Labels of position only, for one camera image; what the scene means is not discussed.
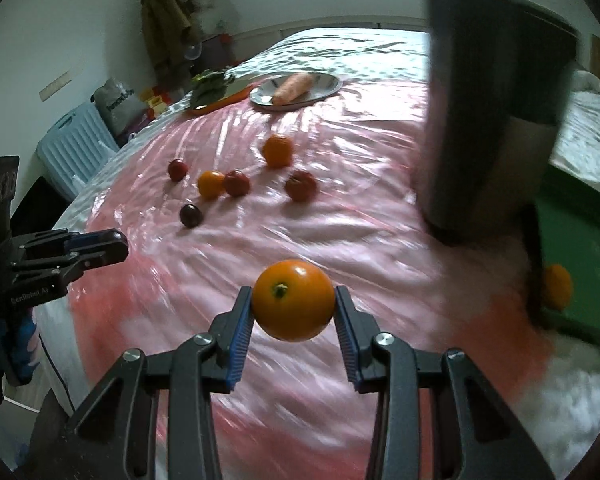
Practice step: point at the black cylindrical trash bin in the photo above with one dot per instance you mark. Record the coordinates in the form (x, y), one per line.
(498, 86)

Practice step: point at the small red fruit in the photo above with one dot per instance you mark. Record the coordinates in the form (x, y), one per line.
(177, 170)

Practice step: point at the light blue suitcase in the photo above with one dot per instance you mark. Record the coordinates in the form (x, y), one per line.
(75, 149)

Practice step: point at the large orange mandarin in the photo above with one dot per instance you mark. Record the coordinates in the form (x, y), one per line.
(558, 286)

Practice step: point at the brown hanging coat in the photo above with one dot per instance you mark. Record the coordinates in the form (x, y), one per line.
(167, 26)

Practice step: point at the small orange fruit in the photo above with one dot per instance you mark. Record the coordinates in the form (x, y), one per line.
(210, 185)

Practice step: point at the grey bag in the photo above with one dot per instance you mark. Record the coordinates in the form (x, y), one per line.
(118, 105)

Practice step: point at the dark purple plum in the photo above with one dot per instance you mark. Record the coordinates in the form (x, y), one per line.
(191, 216)

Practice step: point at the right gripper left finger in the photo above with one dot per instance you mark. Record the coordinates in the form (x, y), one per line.
(113, 433)

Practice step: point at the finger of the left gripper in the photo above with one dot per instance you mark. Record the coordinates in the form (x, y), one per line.
(110, 243)
(55, 264)

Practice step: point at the red round fruit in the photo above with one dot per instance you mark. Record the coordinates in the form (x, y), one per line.
(236, 184)

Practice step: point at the dark red tomato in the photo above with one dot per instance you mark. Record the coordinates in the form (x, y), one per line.
(301, 186)

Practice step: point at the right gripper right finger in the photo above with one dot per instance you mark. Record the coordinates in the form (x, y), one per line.
(475, 435)

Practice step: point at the blue gloved left hand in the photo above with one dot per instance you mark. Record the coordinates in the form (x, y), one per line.
(19, 350)

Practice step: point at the orange tangerine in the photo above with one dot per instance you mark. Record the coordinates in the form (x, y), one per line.
(277, 151)

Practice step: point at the silver metal plate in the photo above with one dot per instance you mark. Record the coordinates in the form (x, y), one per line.
(324, 86)

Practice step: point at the orange tray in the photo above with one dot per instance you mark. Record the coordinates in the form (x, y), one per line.
(234, 98)

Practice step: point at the green square tray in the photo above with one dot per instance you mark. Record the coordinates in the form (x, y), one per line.
(562, 226)

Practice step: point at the green leafy vegetable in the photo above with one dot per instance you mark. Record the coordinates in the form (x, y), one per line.
(209, 87)

